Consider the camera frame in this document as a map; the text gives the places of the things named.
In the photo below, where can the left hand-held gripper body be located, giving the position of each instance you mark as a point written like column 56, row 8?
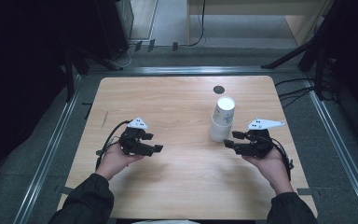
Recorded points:
column 132, row 143

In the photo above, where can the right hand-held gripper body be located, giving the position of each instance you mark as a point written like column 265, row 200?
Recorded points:
column 261, row 143

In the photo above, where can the person's left hand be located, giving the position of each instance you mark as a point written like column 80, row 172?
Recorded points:
column 113, row 161

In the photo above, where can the person's right hand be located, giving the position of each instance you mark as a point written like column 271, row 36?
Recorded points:
column 273, row 171

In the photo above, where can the dark round table grommet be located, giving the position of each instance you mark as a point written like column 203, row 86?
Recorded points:
column 218, row 90

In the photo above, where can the grey tape piece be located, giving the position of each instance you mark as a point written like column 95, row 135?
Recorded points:
column 63, row 189
column 306, row 191

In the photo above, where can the black metal stand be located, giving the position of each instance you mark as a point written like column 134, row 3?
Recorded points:
column 70, row 74

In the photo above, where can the black computer tower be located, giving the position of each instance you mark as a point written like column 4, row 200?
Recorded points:
column 113, row 28

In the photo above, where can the black tripod stand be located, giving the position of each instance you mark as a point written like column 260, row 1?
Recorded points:
column 318, row 40

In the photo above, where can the light wooden furniture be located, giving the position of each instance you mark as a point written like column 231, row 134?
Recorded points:
column 301, row 28

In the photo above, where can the metal floor rail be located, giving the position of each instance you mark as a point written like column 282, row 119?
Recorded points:
column 338, row 143
column 48, row 155
column 192, row 70

